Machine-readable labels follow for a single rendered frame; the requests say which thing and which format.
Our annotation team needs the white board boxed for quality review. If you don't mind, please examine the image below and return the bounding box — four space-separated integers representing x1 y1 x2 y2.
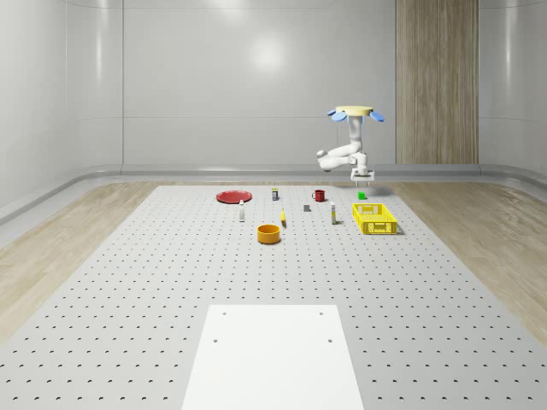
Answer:
180 303 367 410

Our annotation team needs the yellow bowl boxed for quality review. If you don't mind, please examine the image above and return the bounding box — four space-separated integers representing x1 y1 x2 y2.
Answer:
256 224 282 246

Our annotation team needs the drone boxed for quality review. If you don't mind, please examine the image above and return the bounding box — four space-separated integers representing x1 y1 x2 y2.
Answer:
326 104 385 125

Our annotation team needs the yellow basket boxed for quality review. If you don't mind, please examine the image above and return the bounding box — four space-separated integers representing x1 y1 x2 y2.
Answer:
351 202 399 236

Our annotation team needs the red plate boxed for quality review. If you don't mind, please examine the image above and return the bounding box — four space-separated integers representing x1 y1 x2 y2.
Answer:
215 190 254 206

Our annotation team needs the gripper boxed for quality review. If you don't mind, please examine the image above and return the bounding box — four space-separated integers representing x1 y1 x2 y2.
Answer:
350 169 377 187

